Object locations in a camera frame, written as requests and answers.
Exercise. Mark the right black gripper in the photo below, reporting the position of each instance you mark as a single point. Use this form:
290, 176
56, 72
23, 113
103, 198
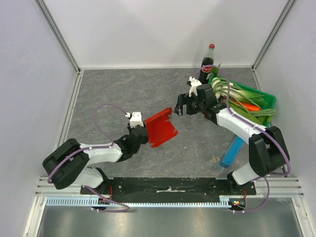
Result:
185, 106

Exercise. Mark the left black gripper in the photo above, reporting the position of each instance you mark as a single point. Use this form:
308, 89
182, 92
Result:
146, 138

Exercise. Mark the red paper box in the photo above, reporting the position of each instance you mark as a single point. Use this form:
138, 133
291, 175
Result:
159, 128

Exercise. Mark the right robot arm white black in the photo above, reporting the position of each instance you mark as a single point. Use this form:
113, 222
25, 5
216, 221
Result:
267, 148

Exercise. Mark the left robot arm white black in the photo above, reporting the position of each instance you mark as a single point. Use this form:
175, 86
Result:
71, 162

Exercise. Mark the blue rectangular box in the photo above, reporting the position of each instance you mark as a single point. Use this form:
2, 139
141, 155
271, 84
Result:
231, 153

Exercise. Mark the cola glass bottle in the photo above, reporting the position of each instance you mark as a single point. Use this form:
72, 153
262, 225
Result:
206, 67

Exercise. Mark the leek with green leaves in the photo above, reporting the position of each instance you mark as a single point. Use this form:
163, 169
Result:
220, 88

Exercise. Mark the orange carrot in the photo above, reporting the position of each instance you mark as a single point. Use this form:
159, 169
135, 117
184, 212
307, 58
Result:
250, 107

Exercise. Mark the green plastic crate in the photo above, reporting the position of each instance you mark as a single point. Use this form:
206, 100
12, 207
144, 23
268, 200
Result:
269, 103

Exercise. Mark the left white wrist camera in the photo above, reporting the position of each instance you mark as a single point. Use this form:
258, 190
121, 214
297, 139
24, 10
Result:
135, 119

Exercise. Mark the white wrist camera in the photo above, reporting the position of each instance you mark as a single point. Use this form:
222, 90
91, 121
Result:
135, 119
193, 84

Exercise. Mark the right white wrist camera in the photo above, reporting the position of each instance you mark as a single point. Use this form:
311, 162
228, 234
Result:
193, 84

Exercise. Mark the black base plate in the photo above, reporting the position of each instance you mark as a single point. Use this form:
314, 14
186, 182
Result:
171, 190

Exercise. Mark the light blue slotted cable duct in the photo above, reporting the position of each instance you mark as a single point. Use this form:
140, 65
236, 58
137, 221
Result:
97, 202

